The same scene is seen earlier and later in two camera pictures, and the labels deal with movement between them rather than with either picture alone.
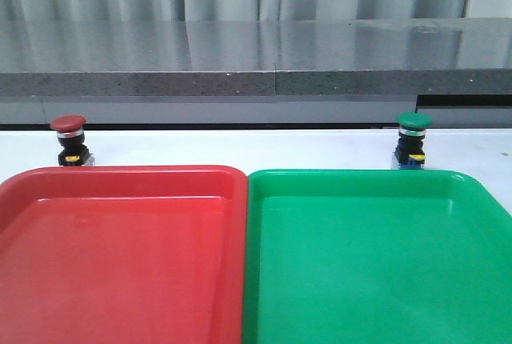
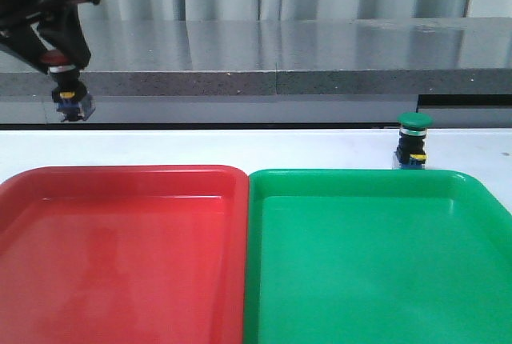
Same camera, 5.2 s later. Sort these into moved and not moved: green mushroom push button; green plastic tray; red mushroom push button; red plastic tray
Moved: red mushroom push button
Not moved: red plastic tray; green plastic tray; green mushroom push button
